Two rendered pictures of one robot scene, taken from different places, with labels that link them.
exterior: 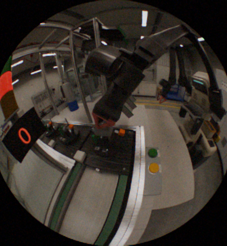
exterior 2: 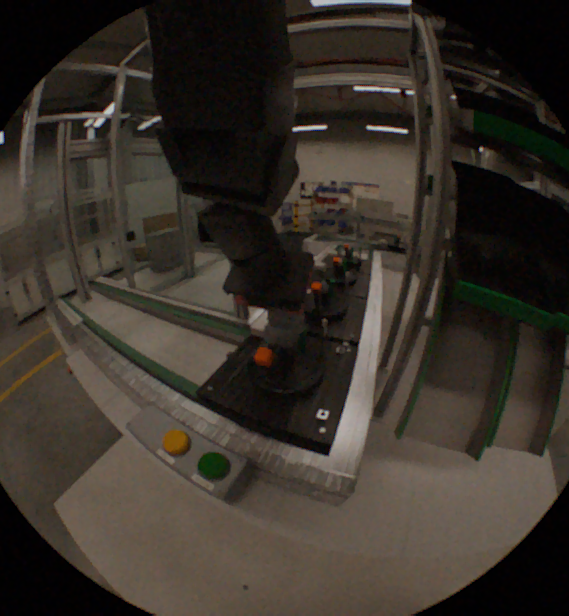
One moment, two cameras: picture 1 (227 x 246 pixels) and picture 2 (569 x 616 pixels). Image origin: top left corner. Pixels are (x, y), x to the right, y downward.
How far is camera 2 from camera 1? 0.34 m
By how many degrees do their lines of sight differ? 76
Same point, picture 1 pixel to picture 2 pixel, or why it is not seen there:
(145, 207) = not seen: hidden behind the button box
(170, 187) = (128, 493)
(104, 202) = (178, 368)
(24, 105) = (405, 198)
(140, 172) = (188, 415)
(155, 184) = (148, 426)
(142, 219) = (120, 415)
